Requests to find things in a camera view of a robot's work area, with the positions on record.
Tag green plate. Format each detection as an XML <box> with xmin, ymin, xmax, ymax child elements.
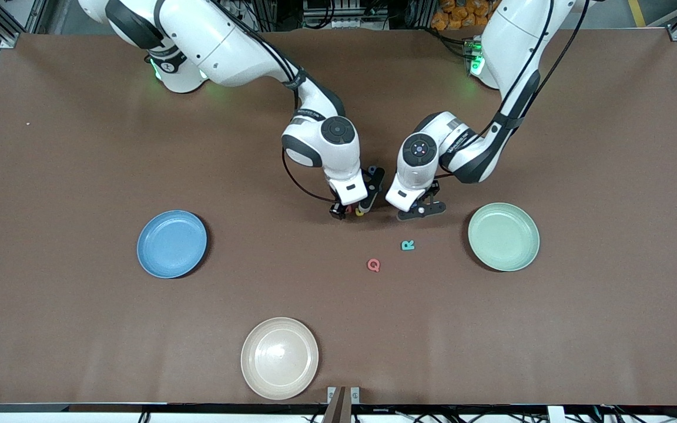
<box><xmin>468</xmin><ymin>202</ymin><xmax>541</xmax><ymax>273</ymax></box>

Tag beige plate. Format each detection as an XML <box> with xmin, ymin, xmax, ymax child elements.
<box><xmin>240</xmin><ymin>317</ymin><xmax>320</xmax><ymax>401</ymax></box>

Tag blue plate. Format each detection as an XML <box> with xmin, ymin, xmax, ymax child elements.
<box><xmin>136</xmin><ymin>210</ymin><xmax>208</xmax><ymax>279</ymax></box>

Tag orange bags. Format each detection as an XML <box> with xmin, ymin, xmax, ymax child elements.
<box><xmin>431</xmin><ymin>0</ymin><xmax>501</xmax><ymax>31</ymax></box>

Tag black equipment rack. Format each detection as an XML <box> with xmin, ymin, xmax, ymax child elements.
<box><xmin>300</xmin><ymin>0</ymin><xmax>392</xmax><ymax>30</ymax></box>

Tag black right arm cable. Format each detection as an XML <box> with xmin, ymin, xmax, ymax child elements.
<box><xmin>215</xmin><ymin>0</ymin><xmax>339</xmax><ymax>205</ymax></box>

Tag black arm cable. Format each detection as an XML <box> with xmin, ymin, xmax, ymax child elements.
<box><xmin>433</xmin><ymin>0</ymin><xmax>589</xmax><ymax>177</ymax></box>
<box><xmin>215</xmin><ymin>0</ymin><xmax>339</xmax><ymax>205</ymax></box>

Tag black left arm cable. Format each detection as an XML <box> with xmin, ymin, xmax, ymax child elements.
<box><xmin>433</xmin><ymin>0</ymin><xmax>589</xmax><ymax>177</ymax></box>

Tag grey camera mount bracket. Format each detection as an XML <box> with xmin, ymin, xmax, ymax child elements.
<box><xmin>322</xmin><ymin>385</ymin><xmax>361</xmax><ymax>423</ymax></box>

